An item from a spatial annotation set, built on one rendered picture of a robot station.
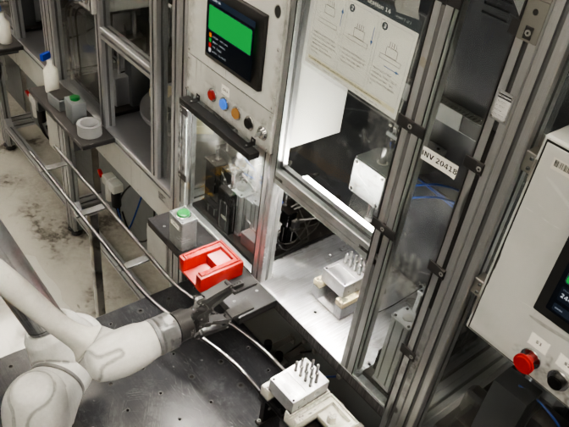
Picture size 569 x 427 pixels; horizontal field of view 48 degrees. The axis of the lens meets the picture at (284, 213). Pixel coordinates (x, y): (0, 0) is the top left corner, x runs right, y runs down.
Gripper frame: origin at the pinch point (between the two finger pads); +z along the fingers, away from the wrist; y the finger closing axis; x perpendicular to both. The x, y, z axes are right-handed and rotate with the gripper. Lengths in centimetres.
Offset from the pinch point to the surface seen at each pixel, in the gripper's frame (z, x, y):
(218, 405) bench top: -3.7, 1.6, -44.4
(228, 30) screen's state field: 18, 40, 52
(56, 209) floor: 22, 198, -112
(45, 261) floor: 1, 160, -112
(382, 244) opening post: 21.5, -21.5, 23.9
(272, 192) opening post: 21.6, 18.6, 13.1
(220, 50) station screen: 18, 42, 46
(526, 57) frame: 22, -39, 77
